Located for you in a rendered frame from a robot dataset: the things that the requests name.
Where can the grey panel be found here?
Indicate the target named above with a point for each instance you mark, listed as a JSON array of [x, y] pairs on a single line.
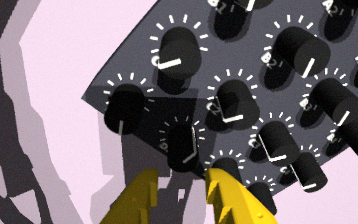
[[255, 73]]

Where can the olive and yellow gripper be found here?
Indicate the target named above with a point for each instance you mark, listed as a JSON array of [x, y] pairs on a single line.
[[232, 202]]

